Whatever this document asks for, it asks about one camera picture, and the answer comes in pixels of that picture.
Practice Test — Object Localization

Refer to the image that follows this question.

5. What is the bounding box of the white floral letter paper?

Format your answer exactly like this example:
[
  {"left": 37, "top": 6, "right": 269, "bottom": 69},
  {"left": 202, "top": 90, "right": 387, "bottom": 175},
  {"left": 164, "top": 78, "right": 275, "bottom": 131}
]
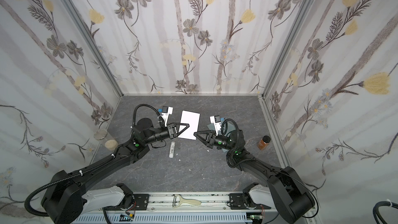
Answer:
[{"left": 179, "top": 111, "right": 200, "bottom": 140}]

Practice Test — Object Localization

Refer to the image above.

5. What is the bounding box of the light green envelope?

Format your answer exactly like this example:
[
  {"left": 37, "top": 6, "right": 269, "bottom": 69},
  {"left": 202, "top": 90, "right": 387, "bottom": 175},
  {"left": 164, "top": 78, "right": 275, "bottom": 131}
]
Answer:
[{"left": 207, "top": 121, "right": 244, "bottom": 153}]

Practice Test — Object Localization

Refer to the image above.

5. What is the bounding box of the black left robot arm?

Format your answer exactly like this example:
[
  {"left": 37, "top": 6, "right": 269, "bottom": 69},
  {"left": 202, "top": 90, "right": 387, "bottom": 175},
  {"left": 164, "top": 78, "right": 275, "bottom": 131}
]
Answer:
[{"left": 41, "top": 118, "right": 189, "bottom": 224}]

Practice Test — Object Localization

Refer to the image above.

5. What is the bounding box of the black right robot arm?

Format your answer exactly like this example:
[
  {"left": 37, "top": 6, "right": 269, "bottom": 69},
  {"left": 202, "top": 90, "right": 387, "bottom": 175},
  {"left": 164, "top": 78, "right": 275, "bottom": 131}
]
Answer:
[{"left": 194, "top": 130, "right": 319, "bottom": 224}]

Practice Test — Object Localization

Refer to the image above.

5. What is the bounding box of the white glue stick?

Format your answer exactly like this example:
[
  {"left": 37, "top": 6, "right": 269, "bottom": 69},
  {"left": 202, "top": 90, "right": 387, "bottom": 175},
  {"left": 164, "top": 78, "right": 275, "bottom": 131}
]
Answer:
[{"left": 169, "top": 141, "right": 176, "bottom": 158}]

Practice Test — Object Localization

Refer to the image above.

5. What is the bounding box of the amber bottle black cap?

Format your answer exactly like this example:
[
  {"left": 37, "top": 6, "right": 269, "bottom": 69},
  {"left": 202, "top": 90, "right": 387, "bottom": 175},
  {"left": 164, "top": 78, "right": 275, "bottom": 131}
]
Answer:
[{"left": 257, "top": 135, "right": 271, "bottom": 150}]

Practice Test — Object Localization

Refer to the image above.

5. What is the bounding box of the cream plastic peeler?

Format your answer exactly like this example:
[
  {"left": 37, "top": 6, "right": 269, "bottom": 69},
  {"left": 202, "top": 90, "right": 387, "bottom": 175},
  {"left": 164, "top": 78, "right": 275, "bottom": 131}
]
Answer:
[{"left": 172, "top": 195, "right": 202, "bottom": 208}]

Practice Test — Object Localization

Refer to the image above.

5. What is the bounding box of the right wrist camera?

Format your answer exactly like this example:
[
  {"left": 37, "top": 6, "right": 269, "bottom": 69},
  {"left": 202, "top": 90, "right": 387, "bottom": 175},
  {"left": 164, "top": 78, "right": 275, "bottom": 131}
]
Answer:
[{"left": 210, "top": 116, "right": 222, "bottom": 134}]

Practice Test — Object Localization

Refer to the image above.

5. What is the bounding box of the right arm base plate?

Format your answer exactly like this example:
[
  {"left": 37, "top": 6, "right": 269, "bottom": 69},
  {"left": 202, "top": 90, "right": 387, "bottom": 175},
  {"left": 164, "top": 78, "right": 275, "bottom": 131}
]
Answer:
[{"left": 227, "top": 193, "right": 271, "bottom": 210}]

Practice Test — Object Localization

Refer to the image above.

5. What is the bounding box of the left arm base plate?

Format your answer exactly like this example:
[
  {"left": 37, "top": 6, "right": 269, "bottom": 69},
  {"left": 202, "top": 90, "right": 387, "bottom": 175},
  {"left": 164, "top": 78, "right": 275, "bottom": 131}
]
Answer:
[{"left": 118, "top": 194, "right": 150, "bottom": 211}]

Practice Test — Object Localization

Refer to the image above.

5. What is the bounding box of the aluminium mounting rail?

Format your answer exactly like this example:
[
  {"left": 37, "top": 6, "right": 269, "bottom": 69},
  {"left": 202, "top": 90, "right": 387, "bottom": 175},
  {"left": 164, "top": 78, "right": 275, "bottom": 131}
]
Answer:
[{"left": 57, "top": 191, "right": 316, "bottom": 214}]

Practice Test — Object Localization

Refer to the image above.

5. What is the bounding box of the white slotted cable duct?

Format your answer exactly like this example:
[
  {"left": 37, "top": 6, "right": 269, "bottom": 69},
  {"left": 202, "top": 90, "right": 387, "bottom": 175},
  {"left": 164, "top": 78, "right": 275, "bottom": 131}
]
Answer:
[{"left": 71, "top": 213, "right": 254, "bottom": 224}]

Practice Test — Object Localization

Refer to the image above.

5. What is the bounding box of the black corrugated cable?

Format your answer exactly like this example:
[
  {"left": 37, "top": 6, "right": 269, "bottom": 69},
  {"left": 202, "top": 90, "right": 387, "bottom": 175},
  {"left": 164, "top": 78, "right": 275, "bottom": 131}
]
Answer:
[{"left": 24, "top": 104, "right": 162, "bottom": 218}]

